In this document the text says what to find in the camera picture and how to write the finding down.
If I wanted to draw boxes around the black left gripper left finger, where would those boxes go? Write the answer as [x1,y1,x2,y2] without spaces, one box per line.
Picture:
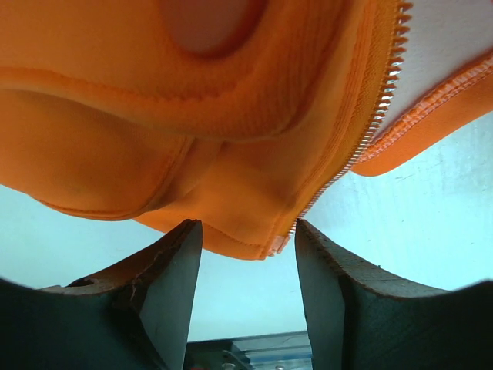
[1,220,203,369]

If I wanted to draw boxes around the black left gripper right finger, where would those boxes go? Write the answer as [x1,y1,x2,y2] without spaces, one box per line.
[295,220,492,369]

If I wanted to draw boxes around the orange zip jacket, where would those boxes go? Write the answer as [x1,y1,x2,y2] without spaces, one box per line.
[1,1,492,260]

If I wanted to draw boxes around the aluminium front rail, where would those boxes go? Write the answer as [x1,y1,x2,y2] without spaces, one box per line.
[183,331,313,370]

